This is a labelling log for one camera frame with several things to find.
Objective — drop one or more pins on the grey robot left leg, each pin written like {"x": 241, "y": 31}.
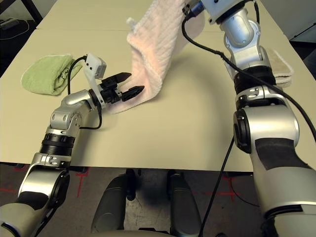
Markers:
{"x": 108, "y": 205}

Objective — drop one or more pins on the red floor tape cross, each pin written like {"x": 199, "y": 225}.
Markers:
{"x": 81, "y": 184}
{"x": 230, "y": 192}

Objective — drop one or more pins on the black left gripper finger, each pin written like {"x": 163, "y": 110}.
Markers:
{"x": 133, "y": 92}
{"x": 123, "y": 77}

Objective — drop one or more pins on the pink towel with embroidery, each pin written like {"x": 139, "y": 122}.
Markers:
{"x": 153, "y": 49}

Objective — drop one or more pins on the beige folded towel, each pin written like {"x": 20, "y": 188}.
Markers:
{"x": 279, "y": 66}

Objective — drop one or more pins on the grey robot leg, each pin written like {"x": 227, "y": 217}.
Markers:
{"x": 185, "y": 207}
{"x": 108, "y": 205}

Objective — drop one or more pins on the black cabinet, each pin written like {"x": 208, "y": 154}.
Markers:
{"x": 304, "y": 39}

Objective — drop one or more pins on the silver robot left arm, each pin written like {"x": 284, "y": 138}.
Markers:
{"x": 74, "y": 98}

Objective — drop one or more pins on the grey robot right leg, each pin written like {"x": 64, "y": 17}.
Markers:
{"x": 185, "y": 207}

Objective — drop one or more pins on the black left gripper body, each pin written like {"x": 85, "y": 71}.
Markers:
{"x": 109, "y": 91}

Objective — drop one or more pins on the green towel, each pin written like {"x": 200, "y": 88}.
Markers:
{"x": 42, "y": 76}

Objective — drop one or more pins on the black table leg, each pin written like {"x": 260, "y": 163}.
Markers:
{"x": 34, "y": 11}

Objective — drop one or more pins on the grey power strip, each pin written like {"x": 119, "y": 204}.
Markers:
{"x": 8, "y": 24}

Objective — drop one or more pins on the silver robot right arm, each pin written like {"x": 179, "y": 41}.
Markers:
{"x": 271, "y": 123}

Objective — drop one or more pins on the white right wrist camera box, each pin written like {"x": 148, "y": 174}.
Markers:
{"x": 222, "y": 10}

